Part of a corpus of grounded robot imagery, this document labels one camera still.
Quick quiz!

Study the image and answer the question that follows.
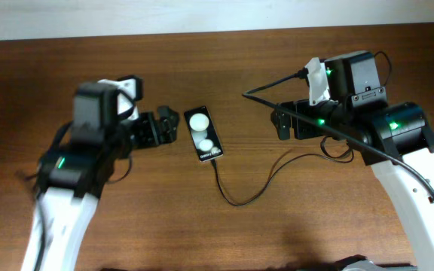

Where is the black smartphone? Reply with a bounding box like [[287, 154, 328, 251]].
[[184, 106, 224, 163]]

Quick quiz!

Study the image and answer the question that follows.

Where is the black charger cable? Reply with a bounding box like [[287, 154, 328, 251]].
[[209, 50, 393, 207]]

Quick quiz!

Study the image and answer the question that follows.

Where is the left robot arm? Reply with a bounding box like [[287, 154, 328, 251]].
[[22, 76, 179, 270]]

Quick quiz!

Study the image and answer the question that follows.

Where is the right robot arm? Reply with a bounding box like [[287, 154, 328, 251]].
[[271, 50, 434, 270]]

